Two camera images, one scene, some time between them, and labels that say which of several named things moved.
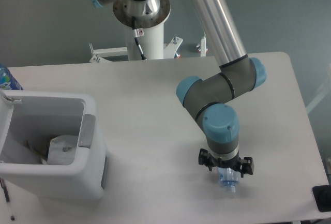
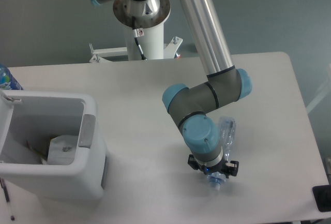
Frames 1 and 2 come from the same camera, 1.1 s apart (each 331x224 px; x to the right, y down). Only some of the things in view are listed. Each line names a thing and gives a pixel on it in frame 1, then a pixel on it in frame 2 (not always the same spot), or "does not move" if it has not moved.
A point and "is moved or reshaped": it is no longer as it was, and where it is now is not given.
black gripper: [245, 167] to [226, 168]
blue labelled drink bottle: [8, 81] does not move
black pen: [6, 196] does not move
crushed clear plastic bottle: [229, 178] is moved or reshaped
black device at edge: [322, 196] does not move
